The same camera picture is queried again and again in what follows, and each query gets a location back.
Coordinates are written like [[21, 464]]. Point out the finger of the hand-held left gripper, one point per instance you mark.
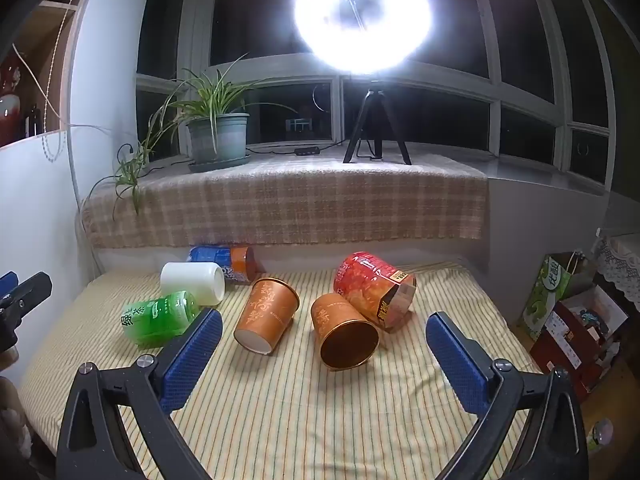
[[32, 287], [7, 285]]

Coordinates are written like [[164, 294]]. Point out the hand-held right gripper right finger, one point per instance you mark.
[[456, 360]]

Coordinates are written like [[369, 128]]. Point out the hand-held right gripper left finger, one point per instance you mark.
[[192, 355]]

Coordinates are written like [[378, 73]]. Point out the orange paper cup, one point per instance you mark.
[[265, 310], [332, 317]]

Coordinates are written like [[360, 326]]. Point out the white plastic cup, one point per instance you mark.
[[192, 282]]

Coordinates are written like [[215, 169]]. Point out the blue and orange cup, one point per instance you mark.
[[235, 262]]

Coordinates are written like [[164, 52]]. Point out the red printed noodle cup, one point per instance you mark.
[[365, 280]]

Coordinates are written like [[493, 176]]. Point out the green plastic bottle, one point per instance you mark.
[[160, 317]]

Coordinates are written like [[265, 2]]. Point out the yellow striped sheet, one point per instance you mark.
[[280, 410]]

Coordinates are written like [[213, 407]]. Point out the green paper bag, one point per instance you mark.
[[542, 300]]

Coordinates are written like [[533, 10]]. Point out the red cardboard box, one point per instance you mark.
[[560, 340]]

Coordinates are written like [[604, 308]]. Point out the small plastic bottle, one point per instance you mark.
[[600, 435]]

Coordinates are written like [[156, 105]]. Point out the red vase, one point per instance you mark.
[[9, 105]]

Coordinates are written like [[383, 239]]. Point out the plaid cloth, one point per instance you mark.
[[300, 205]]

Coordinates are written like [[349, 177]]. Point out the white lace cloth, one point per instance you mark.
[[620, 265]]

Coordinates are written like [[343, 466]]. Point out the dark plant saucer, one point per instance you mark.
[[220, 164]]

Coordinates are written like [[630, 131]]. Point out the potted spider plant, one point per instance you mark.
[[217, 137]]

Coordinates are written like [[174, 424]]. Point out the wooden shelf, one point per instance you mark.
[[50, 25]]

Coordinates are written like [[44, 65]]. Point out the black tripod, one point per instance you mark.
[[371, 105]]

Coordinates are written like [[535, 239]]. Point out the grey window frame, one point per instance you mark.
[[199, 35]]

